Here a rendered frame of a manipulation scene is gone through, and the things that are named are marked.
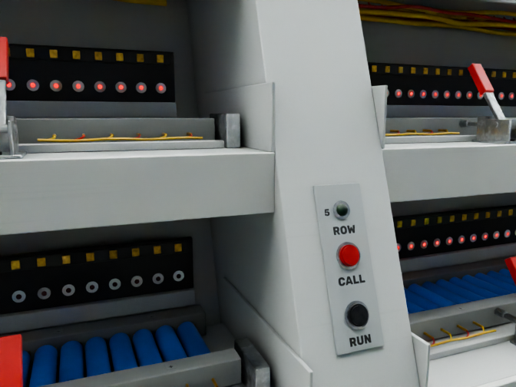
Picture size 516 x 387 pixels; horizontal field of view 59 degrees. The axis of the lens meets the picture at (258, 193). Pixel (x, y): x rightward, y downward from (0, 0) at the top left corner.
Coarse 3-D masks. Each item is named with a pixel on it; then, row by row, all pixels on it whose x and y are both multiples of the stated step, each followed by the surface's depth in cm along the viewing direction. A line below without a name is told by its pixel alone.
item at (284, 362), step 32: (192, 288) 47; (224, 288) 46; (0, 320) 40; (32, 320) 41; (64, 320) 42; (224, 320) 47; (256, 320) 38; (256, 352) 36; (288, 352) 32; (256, 384) 34; (288, 384) 33
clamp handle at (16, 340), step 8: (8, 336) 28; (16, 336) 28; (0, 344) 28; (8, 344) 28; (16, 344) 28; (0, 352) 28; (8, 352) 28; (16, 352) 28; (0, 360) 28; (8, 360) 28; (16, 360) 28; (0, 368) 27; (8, 368) 28; (16, 368) 28; (0, 376) 27; (8, 376) 27; (16, 376) 27; (0, 384) 27; (8, 384) 27; (16, 384) 27
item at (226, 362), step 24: (192, 360) 36; (216, 360) 36; (240, 360) 36; (72, 384) 33; (96, 384) 33; (120, 384) 33; (144, 384) 34; (168, 384) 34; (192, 384) 35; (216, 384) 35
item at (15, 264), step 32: (0, 256) 40; (32, 256) 40; (64, 256) 41; (96, 256) 42; (128, 256) 44; (160, 256) 45; (192, 256) 46; (0, 288) 40; (32, 288) 41; (128, 288) 44; (160, 288) 45
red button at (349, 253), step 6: (342, 246) 33; (348, 246) 33; (354, 246) 34; (342, 252) 33; (348, 252) 33; (354, 252) 33; (342, 258) 33; (348, 258) 33; (354, 258) 33; (348, 264) 33; (354, 264) 33
